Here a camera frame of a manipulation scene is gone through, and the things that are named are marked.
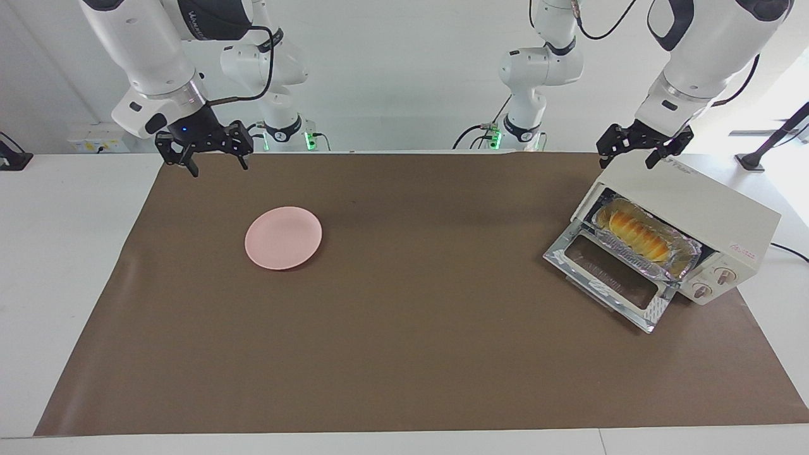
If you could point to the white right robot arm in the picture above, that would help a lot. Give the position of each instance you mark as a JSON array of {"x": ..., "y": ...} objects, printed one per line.
[{"x": 145, "y": 50}]

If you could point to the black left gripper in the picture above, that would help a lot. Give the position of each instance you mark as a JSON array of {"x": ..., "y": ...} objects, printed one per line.
[{"x": 641, "y": 136}]

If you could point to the black tripod stand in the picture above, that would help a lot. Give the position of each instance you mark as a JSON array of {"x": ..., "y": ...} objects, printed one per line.
[{"x": 774, "y": 140}]

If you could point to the small black stand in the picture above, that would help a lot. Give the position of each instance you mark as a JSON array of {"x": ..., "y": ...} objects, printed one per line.
[{"x": 12, "y": 159}]

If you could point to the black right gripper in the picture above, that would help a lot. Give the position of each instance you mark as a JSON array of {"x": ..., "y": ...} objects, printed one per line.
[{"x": 193, "y": 129}]

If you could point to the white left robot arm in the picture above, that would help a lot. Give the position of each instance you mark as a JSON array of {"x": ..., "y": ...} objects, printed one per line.
[{"x": 708, "y": 57}]

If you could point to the cream oven knob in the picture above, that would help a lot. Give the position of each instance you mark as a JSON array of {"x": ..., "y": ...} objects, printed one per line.
[
  {"x": 701, "y": 291},
  {"x": 725, "y": 275}
]

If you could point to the glass toaster oven door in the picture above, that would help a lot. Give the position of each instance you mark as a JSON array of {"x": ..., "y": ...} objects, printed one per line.
[{"x": 607, "y": 278}]

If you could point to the aluminium foil tray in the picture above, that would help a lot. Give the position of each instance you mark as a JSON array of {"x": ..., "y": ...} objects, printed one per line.
[{"x": 686, "y": 253}]

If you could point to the golden bread loaf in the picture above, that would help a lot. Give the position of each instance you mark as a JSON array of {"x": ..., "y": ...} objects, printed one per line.
[{"x": 635, "y": 232}]

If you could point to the cream toaster oven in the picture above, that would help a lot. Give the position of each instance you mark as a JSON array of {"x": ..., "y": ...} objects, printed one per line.
[{"x": 708, "y": 202}]

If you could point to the brown table mat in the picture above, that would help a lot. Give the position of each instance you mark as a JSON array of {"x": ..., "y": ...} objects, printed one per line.
[{"x": 404, "y": 354}]

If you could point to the pink round plate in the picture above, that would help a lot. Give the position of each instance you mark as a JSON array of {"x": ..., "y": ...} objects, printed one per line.
[{"x": 283, "y": 239}]

